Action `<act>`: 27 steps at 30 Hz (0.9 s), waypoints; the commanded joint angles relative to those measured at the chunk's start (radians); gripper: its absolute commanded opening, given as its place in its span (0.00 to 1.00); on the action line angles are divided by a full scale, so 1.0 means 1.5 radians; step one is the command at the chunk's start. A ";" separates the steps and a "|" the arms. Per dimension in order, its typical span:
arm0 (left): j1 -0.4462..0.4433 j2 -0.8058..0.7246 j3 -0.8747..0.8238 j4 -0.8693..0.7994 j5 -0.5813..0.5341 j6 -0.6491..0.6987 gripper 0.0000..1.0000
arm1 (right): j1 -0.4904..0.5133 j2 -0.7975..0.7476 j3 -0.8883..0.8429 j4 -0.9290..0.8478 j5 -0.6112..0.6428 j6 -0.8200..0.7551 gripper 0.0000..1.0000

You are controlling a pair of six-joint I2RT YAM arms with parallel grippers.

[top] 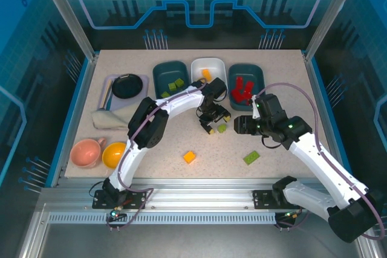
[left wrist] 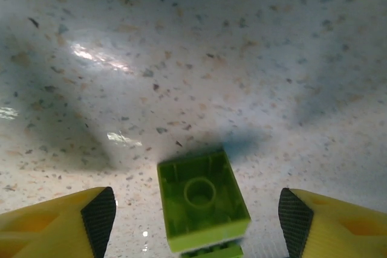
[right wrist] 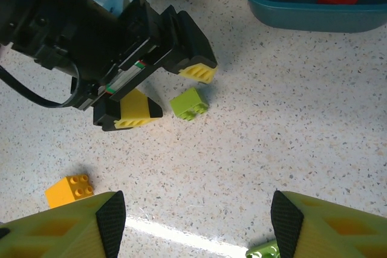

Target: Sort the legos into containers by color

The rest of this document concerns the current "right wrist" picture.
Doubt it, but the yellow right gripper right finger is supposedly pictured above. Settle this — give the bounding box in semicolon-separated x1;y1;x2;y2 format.
270;190;387;258

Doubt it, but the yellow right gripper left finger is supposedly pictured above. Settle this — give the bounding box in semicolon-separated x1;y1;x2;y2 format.
0;190;127;258

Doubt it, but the small yellow lego brick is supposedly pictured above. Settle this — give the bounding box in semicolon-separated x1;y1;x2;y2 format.
44;173;95;210

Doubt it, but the small lime lego brick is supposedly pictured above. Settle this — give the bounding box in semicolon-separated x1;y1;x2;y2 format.
169;86;209;122
245;238;281;258

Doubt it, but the teal plastic bin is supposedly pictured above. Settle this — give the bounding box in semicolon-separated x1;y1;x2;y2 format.
232;0;387;34

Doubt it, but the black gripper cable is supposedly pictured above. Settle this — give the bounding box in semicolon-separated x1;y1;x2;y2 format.
0;58;82;109

